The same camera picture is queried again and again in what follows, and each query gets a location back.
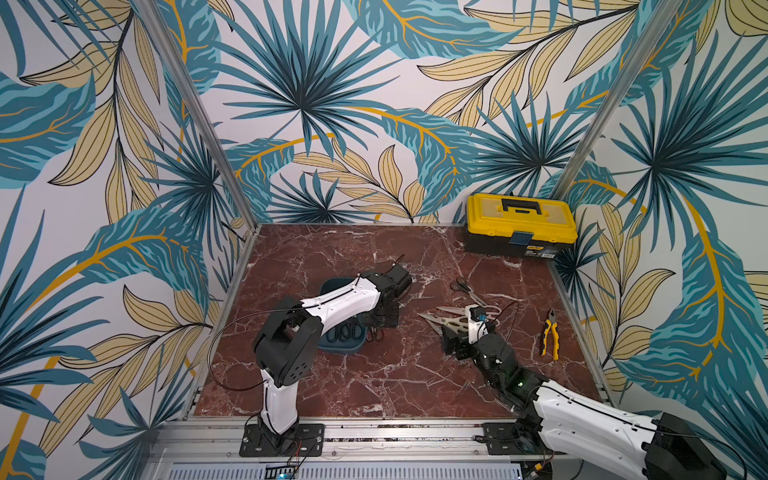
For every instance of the grey handled scissors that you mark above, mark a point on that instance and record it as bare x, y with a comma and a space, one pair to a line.
461, 284

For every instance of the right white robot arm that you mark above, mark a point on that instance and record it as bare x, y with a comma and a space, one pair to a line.
555, 419

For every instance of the teal plastic storage box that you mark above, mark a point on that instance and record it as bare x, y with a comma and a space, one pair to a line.
347, 348

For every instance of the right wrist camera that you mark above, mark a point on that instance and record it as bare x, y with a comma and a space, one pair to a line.
479, 323

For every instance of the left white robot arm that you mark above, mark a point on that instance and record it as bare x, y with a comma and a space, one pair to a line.
287, 343

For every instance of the aluminium front rail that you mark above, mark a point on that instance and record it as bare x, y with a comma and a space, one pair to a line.
217, 448

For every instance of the medium black scissors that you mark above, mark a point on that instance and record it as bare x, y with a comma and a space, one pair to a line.
375, 333

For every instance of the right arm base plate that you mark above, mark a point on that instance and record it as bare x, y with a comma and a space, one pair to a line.
509, 439

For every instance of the large black scissors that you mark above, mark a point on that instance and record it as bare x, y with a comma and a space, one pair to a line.
350, 330

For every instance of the yellow black toolbox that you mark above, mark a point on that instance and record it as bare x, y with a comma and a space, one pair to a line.
501, 225

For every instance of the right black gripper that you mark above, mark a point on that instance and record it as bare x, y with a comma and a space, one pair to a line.
455, 337

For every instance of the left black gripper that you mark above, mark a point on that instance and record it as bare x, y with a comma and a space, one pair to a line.
393, 319

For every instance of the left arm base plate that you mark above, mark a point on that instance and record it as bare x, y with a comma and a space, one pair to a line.
282, 441

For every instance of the yellow handled pliers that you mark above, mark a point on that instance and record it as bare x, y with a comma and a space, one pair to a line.
550, 336

